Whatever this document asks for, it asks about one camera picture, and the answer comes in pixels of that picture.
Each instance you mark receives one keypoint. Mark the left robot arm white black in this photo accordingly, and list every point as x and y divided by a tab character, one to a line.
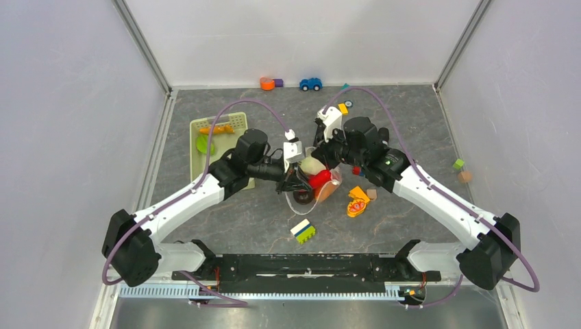
134	245

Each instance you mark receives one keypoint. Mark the white green toy brick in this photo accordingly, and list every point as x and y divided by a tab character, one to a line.
303	231

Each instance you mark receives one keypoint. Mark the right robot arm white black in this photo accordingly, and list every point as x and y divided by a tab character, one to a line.
491	243

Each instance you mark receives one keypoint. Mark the white toy radish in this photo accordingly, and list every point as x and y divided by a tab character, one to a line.
311	166

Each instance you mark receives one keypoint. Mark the small pink wooden cube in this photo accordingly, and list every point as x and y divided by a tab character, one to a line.
372	194

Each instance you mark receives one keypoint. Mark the orange red toy mango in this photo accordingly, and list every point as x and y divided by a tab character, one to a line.
323	192

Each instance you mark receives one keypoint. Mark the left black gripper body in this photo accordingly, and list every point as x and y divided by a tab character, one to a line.
270	169

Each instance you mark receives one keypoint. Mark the red blue toy block house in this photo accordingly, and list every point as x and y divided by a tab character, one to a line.
357	171

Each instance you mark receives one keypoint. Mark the small green cube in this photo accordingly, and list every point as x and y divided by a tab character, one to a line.
458	164

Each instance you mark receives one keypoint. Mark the orange toy food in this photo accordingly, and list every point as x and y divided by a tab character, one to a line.
218	129

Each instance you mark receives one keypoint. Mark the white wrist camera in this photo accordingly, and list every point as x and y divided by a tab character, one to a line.
293	150
327	120

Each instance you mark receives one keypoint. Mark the clear dotted zip bag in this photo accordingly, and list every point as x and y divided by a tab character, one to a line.
307	208

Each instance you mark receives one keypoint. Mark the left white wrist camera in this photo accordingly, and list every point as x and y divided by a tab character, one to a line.
293	150

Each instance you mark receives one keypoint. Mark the bright green toy leaf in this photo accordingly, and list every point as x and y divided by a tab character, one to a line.
204	146

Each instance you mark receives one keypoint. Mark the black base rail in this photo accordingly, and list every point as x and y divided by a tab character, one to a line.
309	273

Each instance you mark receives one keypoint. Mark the orange yellow toy piece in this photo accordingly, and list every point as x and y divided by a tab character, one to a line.
358	203

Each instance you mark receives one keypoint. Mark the small tan wooden cube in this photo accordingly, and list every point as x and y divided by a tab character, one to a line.
465	177

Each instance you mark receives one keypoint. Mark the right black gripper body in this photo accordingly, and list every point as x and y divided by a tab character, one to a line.
336	151

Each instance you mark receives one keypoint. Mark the yellow toy brick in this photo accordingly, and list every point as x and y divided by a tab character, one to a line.
343	109

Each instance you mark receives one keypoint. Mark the red toy chili pepper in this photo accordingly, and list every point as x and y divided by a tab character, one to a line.
320	179

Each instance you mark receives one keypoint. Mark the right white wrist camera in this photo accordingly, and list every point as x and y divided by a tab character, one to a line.
327	120

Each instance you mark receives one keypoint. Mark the dark purple toy fruit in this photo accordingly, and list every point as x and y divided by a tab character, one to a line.
303	197

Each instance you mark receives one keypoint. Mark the blue toy car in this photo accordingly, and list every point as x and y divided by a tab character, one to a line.
313	83

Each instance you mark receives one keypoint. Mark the pale green plastic basket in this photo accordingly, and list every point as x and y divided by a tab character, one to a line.
222	142

